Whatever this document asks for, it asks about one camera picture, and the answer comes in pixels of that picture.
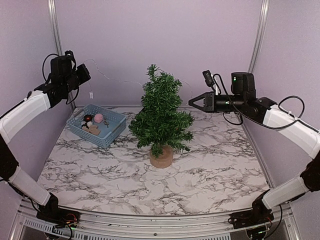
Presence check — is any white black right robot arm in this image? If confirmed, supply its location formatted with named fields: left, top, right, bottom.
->
left=188, top=70, right=320, bottom=229

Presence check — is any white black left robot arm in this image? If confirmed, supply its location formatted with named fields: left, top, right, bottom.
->
left=0, top=50, right=90, bottom=224

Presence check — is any pink fluffy pompom ornament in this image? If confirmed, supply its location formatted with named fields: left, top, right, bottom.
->
left=93, top=113, right=104, bottom=124

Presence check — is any aluminium corner post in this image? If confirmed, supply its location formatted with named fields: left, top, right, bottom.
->
left=47, top=0, right=77, bottom=111
left=247, top=0, right=270, bottom=74

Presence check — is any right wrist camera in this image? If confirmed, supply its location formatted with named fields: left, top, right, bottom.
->
left=202, top=70, right=221, bottom=95

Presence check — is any beige burlap bow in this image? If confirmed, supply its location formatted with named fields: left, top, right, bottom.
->
left=86, top=125, right=101, bottom=136

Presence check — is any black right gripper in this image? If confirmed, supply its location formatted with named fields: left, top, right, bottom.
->
left=189, top=91, right=246, bottom=113

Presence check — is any dark red bauble ornament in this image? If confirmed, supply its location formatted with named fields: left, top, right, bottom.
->
left=84, top=114, right=93, bottom=123

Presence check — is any aluminium front rail frame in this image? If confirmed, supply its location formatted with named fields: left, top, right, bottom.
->
left=8, top=199, right=301, bottom=240

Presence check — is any light blue perforated plastic basket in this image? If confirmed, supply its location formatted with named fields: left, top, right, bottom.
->
left=66, top=104, right=126, bottom=148

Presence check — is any small green christmas tree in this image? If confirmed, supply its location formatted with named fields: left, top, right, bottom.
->
left=128, top=64, right=195, bottom=169

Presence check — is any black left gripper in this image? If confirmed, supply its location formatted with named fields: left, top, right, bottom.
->
left=62, top=63, right=91, bottom=93

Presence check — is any right aluminium corner post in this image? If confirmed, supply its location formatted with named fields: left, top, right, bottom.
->
left=247, top=0, right=270, bottom=74

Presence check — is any left aluminium corner post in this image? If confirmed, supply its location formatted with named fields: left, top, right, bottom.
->
left=47, top=0, right=77, bottom=111

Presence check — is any white cotton boll sprig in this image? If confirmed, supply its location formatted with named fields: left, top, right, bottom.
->
left=81, top=121, right=93, bottom=132

